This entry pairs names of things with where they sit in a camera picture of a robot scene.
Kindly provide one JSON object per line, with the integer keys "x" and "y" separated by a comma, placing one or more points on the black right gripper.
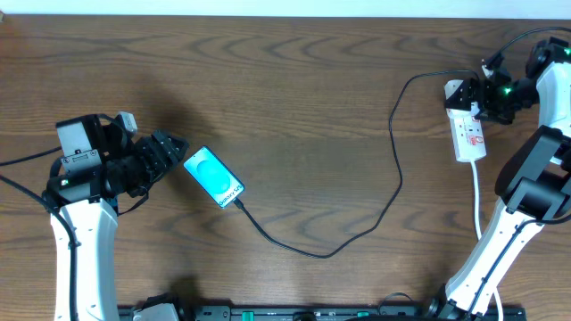
{"x": 493, "y": 114}

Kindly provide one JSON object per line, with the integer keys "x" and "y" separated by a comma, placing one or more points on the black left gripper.
{"x": 145, "y": 160}

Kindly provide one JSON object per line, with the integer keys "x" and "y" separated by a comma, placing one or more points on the white power strip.
{"x": 467, "y": 136}

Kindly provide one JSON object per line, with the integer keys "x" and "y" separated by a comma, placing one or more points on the blue Galaxy smartphone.
{"x": 214, "y": 176}

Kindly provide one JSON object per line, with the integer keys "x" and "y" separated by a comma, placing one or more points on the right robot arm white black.
{"x": 533, "y": 188}

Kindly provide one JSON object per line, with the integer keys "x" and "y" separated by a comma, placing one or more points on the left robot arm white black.
{"x": 98, "y": 168}

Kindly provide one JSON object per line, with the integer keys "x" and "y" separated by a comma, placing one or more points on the white USB charger adapter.
{"x": 453, "y": 89}

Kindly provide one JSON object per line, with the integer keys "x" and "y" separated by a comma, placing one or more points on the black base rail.
{"x": 392, "y": 311}

